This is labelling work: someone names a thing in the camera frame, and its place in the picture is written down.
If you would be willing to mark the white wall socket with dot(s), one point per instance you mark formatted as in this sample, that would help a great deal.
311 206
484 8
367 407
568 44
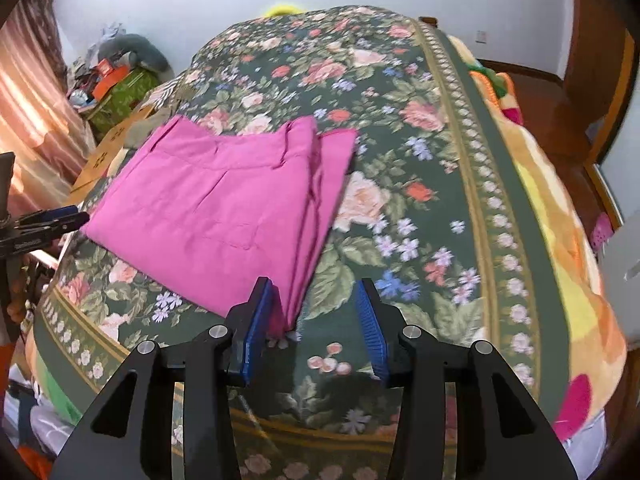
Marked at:
481 37

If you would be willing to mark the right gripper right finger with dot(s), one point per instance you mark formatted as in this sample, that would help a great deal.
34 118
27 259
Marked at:
501 431

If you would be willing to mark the green patterned box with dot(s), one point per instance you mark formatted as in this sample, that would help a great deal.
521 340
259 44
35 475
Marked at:
120 101

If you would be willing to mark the pink curtain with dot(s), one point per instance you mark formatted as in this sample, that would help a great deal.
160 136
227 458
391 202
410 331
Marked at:
49 139

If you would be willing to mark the left hand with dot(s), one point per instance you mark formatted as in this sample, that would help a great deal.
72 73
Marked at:
19 293

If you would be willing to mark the orange yellow fleece blanket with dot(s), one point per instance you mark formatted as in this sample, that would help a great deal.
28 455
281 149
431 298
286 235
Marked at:
597 348

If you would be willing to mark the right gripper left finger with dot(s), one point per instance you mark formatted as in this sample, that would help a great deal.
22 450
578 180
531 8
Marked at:
125 433

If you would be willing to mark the orange box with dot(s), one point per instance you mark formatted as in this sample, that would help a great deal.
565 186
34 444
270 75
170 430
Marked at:
115 76

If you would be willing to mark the grey plush toy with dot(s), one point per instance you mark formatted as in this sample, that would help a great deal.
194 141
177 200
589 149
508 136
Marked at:
137 50

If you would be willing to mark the floral green bedspread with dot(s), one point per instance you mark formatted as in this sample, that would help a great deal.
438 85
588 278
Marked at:
433 210

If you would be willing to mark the brown wooden door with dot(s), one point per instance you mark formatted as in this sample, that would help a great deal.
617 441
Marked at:
601 69

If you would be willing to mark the olive green pants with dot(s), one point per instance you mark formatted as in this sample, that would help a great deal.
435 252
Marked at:
139 131

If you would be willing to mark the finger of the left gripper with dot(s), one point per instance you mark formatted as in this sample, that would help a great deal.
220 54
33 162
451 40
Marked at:
46 216
41 234

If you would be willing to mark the pink pants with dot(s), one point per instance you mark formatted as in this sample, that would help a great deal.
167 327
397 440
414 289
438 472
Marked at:
206 216

